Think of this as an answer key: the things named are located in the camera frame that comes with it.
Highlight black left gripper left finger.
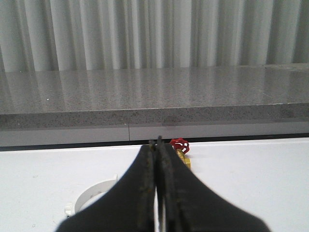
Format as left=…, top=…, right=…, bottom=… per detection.
left=57, top=145, right=155, bottom=232

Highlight grey pleated curtain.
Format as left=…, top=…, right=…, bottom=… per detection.
left=0, top=0, right=309, bottom=72

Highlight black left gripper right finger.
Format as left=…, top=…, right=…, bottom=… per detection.
left=156, top=137, right=269, bottom=232

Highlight brass valve red handwheel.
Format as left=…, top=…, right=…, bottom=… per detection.
left=170, top=138, right=191, bottom=169

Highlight grey stone counter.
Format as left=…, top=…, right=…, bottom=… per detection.
left=0, top=63, right=309, bottom=147

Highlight white left half pipe clamp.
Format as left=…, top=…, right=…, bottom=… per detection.
left=64, top=174, right=118, bottom=217

